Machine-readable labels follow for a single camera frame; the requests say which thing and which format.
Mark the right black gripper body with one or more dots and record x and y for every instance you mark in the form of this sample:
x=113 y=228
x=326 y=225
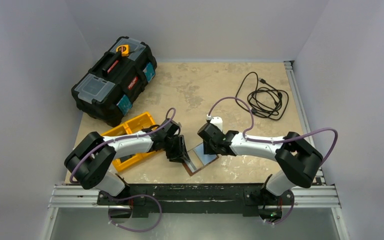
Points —
x=208 y=144

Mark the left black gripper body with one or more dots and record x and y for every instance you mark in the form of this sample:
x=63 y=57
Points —
x=172 y=147

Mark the brown leather card holder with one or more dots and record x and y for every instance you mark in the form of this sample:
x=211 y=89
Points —
x=198 y=160

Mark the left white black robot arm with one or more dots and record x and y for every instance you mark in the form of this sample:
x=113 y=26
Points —
x=90 y=161

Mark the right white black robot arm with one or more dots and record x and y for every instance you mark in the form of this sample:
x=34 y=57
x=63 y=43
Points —
x=298 y=160

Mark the card in left compartment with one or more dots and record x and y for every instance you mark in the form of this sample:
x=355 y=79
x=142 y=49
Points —
x=125 y=158

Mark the yellow plastic divided bin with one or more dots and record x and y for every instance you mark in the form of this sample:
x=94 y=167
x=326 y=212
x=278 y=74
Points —
x=133 y=125

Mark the black plastic toolbox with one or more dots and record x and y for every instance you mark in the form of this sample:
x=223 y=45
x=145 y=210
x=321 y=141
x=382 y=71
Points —
x=108 y=90

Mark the orange tape measure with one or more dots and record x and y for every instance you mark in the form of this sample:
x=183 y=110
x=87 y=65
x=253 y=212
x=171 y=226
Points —
x=123 y=50

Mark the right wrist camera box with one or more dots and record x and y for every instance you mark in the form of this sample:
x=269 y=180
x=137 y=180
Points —
x=215 y=120

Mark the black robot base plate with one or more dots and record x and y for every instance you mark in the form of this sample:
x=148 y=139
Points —
x=261 y=205

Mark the aluminium right side rail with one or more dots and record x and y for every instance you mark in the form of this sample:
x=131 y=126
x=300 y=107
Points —
x=288 y=65

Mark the aluminium front frame rail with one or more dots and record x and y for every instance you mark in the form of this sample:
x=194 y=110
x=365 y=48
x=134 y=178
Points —
x=74 y=196

